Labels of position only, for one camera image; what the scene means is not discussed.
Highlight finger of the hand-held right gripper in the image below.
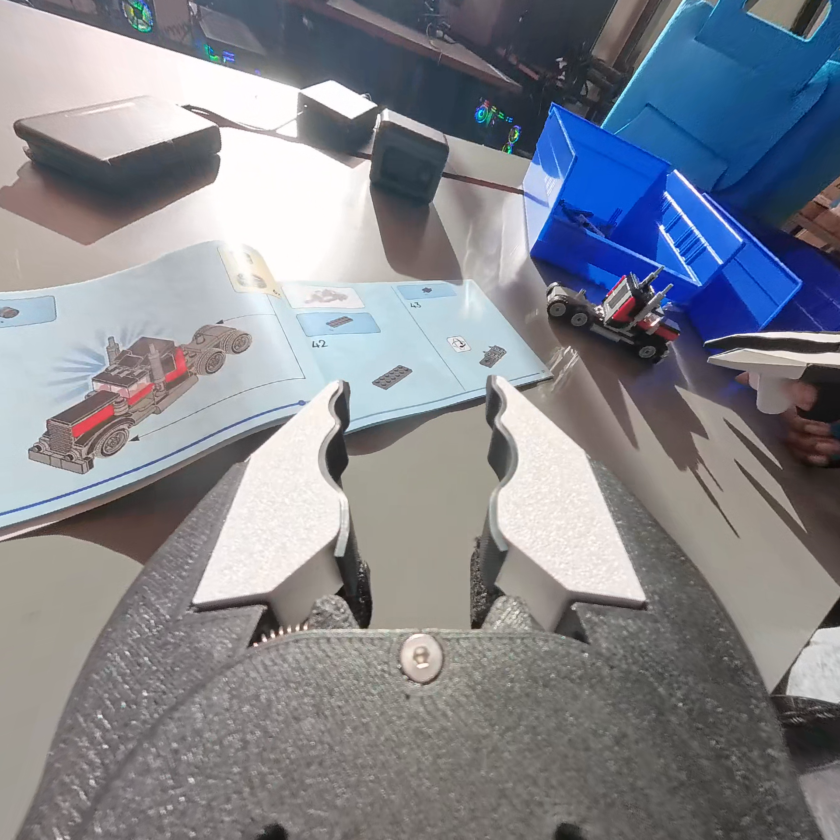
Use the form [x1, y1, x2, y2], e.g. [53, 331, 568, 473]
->
[707, 351, 820, 414]
[703, 330, 840, 358]

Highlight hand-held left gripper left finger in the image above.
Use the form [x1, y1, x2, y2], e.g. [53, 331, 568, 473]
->
[190, 379, 368, 631]

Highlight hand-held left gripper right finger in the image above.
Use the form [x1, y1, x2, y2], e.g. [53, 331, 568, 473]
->
[472, 375, 647, 637]

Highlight red black toy brick truck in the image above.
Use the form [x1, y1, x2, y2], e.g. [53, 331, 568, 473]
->
[546, 268, 680, 362]

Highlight blue plastic bin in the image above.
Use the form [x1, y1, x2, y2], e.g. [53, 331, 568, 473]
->
[524, 101, 746, 309]
[663, 169, 805, 332]

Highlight grey desk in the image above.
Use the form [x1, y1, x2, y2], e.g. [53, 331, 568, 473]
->
[0, 0, 840, 840]

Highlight person's right hand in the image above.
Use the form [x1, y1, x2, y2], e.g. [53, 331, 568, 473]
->
[781, 410, 840, 468]

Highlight pile of loose toy bricks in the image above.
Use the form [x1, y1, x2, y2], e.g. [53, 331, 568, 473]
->
[558, 200, 624, 237]

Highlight light blue instruction booklet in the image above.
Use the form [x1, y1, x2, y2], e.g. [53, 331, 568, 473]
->
[0, 239, 555, 532]

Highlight blue felt carrier bag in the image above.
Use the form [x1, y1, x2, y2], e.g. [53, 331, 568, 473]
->
[600, 0, 840, 227]

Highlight person's grey sweatshirt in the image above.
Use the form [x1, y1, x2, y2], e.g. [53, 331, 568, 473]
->
[784, 626, 840, 700]

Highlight computer case with coloured lights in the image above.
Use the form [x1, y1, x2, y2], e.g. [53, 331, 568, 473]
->
[472, 97, 521, 153]

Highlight dark grey cube power station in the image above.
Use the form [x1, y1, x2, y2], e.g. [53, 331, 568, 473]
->
[369, 108, 450, 206]

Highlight black flat power bank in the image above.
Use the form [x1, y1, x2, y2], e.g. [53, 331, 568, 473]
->
[13, 95, 223, 191]

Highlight dark rectangular adapter box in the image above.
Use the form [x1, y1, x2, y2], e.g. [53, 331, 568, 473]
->
[297, 80, 380, 145]

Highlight black webbing strap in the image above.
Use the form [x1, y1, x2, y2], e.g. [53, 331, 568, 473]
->
[771, 694, 840, 731]

